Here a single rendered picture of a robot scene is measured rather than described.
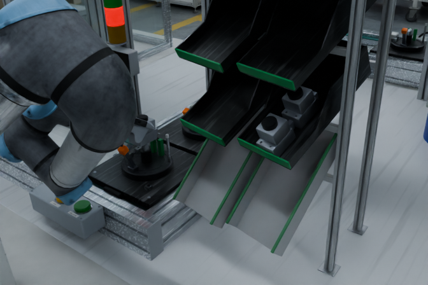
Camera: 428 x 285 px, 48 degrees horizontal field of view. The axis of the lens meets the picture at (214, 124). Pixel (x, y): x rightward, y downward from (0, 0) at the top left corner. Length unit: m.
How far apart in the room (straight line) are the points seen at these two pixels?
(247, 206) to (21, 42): 0.60
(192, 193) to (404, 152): 0.78
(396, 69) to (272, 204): 1.22
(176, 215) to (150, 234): 0.10
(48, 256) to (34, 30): 0.71
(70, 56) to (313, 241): 0.80
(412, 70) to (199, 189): 1.24
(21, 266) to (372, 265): 0.83
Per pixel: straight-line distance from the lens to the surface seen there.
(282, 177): 1.06
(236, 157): 1.11
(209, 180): 1.13
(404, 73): 2.15
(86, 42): 0.71
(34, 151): 1.07
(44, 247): 1.32
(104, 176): 1.33
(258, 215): 1.06
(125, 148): 1.24
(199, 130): 1.01
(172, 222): 1.22
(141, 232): 1.18
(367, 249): 1.27
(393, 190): 1.48
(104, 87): 0.69
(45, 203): 1.30
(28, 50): 0.72
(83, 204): 1.23
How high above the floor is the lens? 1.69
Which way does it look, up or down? 28 degrees down
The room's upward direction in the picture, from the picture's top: 2 degrees counter-clockwise
